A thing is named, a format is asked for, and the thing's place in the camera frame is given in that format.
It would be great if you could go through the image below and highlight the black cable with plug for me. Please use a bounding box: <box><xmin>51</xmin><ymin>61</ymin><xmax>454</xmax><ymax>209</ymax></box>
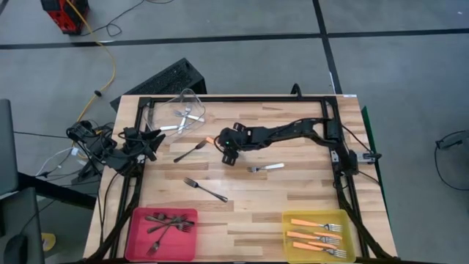
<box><xmin>435</xmin><ymin>130</ymin><xmax>469</xmax><ymax>191</ymax></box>

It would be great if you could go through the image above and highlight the white-handled fork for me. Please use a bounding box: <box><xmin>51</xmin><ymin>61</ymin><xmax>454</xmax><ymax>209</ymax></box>
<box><xmin>160</xmin><ymin>122</ymin><xmax>194</xmax><ymax>132</ymax></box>
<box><xmin>173</xmin><ymin>109</ymin><xmax>206</xmax><ymax>123</ymax></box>
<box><xmin>177</xmin><ymin>106</ymin><xmax>191</xmax><ymax>135</ymax></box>
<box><xmin>247</xmin><ymin>162</ymin><xmax>286</xmax><ymax>173</ymax></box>

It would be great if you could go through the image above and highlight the dark grey desk surface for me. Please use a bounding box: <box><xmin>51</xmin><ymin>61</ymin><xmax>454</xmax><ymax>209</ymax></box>
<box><xmin>0</xmin><ymin>186</ymin><xmax>45</xmax><ymax>264</ymax></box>

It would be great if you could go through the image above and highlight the red and black box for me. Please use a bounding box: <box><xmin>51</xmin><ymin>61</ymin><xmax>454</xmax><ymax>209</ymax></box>
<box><xmin>40</xmin><ymin>0</ymin><xmax>90</xmax><ymax>36</ymax></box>

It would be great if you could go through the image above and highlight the thin black cable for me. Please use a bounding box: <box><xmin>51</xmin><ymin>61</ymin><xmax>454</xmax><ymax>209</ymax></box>
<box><xmin>78</xmin><ymin>0</ymin><xmax>175</xmax><ymax>37</ymax></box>

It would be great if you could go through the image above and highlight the black computer mouse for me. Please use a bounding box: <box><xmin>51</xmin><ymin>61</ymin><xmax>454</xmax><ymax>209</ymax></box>
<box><xmin>3</xmin><ymin>234</ymin><xmax>29</xmax><ymax>264</ymax></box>

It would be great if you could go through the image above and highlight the black stand bar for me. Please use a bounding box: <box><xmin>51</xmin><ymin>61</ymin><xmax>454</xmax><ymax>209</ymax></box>
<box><xmin>16</xmin><ymin>171</ymin><xmax>98</xmax><ymax>210</ymax></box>

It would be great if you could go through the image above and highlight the grey flat panel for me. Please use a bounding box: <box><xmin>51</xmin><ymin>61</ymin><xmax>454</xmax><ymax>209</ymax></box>
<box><xmin>0</xmin><ymin>98</ymin><xmax>20</xmax><ymax>197</ymax></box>

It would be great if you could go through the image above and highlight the green edge panel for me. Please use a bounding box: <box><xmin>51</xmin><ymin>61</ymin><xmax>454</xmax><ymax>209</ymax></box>
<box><xmin>361</xmin><ymin>105</ymin><xmax>384</xmax><ymax>191</ymax></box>

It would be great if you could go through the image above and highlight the yellow round object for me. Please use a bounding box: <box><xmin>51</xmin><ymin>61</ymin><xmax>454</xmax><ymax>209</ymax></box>
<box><xmin>40</xmin><ymin>232</ymin><xmax>58</xmax><ymax>253</ymax></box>

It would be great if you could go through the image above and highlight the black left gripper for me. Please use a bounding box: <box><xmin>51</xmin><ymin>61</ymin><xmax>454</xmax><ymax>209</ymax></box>
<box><xmin>119</xmin><ymin>126</ymin><xmax>166</xmax><ymax>163</ymax></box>

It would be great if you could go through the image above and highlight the white cable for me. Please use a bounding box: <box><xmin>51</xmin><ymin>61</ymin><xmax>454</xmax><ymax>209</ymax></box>
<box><xmin>34</xmin><ymin>146</ymin><xmax>81</xmax><ymax>177</ymax></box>

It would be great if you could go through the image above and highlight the yellow plastic bin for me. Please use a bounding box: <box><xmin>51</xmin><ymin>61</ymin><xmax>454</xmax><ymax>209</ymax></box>
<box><xmin>281</xmin><ymin>208</ymin><xmax>357</xmax><ymax>264</ymax></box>

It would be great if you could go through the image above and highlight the pink plastic bin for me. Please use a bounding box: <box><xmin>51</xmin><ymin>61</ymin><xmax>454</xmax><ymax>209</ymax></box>
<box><xmin>124</xmin><ymin>207</ymin><xmax>199</xmax><ymax>262</ymax></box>

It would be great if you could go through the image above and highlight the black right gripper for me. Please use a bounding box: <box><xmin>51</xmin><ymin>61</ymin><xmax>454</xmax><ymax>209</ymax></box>
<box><xmin>213</xmin><ymin>122</ymin><xmax>257</xmax><ymax>166</ymax></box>

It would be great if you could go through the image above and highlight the grey metal bracket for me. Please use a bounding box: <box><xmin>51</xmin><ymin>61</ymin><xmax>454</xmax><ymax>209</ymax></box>
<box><xmin>353</xmin><ymin>150</ymin><xmax>383</xmax><ymax>164</ymax></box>

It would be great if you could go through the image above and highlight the clear plastic bin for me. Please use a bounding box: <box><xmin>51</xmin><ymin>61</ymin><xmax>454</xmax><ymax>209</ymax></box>
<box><xmin>141</xmin><ymin>87</ymin><xmax>206</xmax><ymax>144</ymax></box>

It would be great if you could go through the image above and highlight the yellow power cable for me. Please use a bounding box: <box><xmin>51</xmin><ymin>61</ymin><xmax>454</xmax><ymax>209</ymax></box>
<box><xmin>64</xmin><ymin>0</ymin><xmax>118</xmax><ymax>124</ymax></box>

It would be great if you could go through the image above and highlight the black metal fork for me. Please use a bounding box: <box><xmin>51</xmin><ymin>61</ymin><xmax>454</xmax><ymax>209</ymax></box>
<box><xmin>144</xmin><ymin>215</ymin><xmax>193</xmax><ymax>234</ymax></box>
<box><xmin>182</xmin><ymin>177</ymin><xmax>229</xmax><ymax>204</ymax></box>
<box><xmin>173</xmin><ymin>139</ymin><xmax>209</xmax><ymax>164</ymax></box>
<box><xmin>146</xmin><ymin>219</ymin><xmax>177</xmax><ymax>257</ymax></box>
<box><xmin>147</xmin><ymin>216</ymin><xmax>188</xmax><ymax>235</ymax></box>
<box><xmin>152</xmin><ymin>211</ymin><xmax>196</xmax><ymax>226</ymax></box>

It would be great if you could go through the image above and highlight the black crate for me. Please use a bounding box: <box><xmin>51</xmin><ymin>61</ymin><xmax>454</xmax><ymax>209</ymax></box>
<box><xmin>109</xmin><ymin>57</ymin><xmax>208</xmax><ymax>113</ymax></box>

